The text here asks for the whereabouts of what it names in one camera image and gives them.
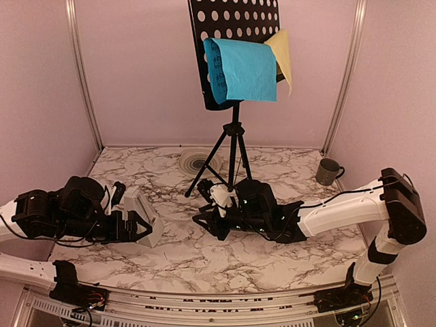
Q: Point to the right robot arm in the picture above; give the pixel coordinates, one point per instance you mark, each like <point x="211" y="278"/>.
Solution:
<point x="251" y="206"/>

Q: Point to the grey collapsible bowl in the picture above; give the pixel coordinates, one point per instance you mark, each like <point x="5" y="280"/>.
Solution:
<point x="191" y="161"/>

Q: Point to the right aluminium frame post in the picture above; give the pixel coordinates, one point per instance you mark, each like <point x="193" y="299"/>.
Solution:
<point x="350" y="65"/>

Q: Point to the left aluminium frame post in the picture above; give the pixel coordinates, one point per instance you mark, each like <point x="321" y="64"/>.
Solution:
<point x="81" y="72"/>

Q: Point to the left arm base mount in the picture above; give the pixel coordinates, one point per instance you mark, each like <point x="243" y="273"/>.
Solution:
<point x="69" y="290"/>

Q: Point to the aluminium frame post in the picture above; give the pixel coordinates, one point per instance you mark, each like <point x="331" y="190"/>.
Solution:
<point x="350" y="65"/>
<point x="81" y="72"/>

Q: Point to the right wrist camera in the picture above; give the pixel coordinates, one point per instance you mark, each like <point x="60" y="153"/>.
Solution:
<point x="217" y="195"/>

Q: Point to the blue sheet music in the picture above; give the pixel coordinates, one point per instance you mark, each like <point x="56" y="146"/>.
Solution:
<point x="240" y="70"/>

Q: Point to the white metronome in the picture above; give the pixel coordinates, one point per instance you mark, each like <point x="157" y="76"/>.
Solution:
<point x="135" y="199"/>

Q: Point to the aluminium front rail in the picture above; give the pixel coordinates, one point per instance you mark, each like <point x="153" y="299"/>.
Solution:
<point x="300" y="307"/>

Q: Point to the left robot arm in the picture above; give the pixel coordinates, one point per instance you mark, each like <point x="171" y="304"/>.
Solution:
<point x="81" y="214"/>

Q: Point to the grey mug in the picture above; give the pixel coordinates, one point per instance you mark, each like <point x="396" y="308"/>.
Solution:
<point x="328" y="172"/>

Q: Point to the yellow sheet music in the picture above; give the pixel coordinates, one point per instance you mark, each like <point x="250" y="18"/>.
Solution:
<point x="279" y="44"/>

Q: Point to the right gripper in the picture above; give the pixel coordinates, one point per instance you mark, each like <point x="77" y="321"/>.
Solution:
<point x="216" y="226"/>

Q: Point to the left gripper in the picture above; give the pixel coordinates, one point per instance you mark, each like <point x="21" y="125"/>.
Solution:
<point x="119" y="234"/>

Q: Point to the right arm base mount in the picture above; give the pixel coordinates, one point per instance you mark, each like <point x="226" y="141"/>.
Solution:
<point x="348" y="295"/>

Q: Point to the black music stand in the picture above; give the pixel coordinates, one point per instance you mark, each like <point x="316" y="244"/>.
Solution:
<point x="249" y="21"/>

